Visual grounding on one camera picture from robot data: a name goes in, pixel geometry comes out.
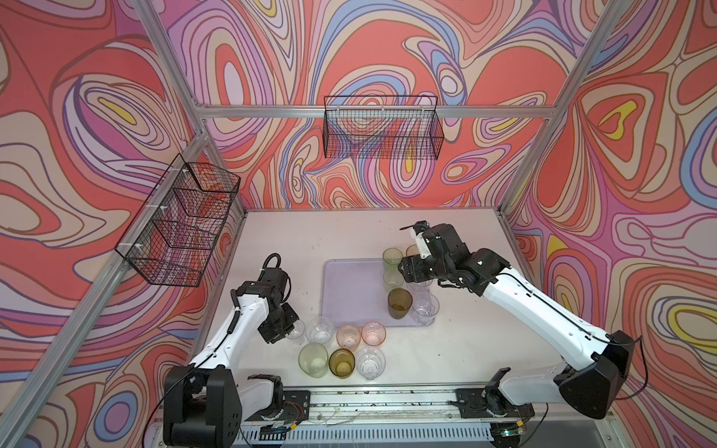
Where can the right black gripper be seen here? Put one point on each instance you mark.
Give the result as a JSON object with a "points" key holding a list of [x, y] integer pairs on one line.
{"points": [[413, 263]]}

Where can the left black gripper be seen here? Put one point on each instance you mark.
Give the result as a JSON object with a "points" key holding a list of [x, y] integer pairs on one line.
{"points": [[274, 335]]}

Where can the yellow plastic cup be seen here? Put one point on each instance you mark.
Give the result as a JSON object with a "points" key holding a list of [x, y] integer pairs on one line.
{"points": [[412, 251]]}

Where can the small clear cup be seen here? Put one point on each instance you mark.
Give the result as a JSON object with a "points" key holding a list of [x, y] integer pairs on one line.
{"points": [[297, 333]]}

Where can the pale green cup front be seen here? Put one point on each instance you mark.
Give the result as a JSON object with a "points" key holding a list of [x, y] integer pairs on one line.
{"points": [[392, 279]]}

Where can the bright green cup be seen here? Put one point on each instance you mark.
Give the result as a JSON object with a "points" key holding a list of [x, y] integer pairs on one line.
{"points": [[392, 258]]}

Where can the amber cup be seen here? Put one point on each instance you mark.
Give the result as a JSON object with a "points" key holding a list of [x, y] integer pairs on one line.
{"points": [[400, 302], [342, 363]]}

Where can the clear faceted cup back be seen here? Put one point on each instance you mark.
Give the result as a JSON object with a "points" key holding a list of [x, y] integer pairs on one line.
{"points": [[425, 309]]}

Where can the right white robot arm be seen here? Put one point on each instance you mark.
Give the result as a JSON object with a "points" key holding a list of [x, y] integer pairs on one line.
{"points": [[594, 363]]}

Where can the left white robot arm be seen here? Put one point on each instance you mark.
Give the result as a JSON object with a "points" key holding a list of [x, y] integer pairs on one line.
{"points": [[204, 403]]}

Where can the lilac plastic tray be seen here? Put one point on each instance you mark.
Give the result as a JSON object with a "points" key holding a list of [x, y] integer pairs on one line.
{"points": [[353, 293]]}

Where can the pale green large cup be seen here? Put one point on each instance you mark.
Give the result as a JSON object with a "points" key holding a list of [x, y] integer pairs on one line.
{"points": [[313, 360]]}

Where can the peach cup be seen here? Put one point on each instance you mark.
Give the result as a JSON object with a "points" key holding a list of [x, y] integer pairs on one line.
{"points": [[349, 337]]}

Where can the pink cup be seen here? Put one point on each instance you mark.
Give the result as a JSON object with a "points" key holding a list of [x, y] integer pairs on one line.
{"points": [[373, 333]]}

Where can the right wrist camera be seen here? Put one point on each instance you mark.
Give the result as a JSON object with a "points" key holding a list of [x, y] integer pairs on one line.
{"points": [[439, 241]]}

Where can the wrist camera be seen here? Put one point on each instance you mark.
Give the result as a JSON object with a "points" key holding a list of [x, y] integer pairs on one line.
{"points": [[276, 277], [439, 241]]}

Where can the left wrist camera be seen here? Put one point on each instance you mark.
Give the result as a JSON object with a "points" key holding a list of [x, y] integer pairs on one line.
{"points": [[276, 277]]}

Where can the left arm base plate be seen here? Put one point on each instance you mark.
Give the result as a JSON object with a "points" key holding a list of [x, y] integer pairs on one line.
{"points": [[295, 409]]}

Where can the black wire basket left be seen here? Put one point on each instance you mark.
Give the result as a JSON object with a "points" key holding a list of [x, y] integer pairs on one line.
{"points": [[187, 210]]}

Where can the black wire basket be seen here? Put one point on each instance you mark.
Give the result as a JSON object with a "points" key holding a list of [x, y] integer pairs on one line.
{"points": [[382, 126], [187, 210]]}

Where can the black wire basket back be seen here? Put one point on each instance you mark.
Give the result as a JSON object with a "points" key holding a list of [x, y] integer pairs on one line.
{"points": [[382, 126]]}

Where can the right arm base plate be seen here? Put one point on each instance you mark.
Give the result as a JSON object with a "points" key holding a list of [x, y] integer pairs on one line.
{"points": [[489, 403]]}

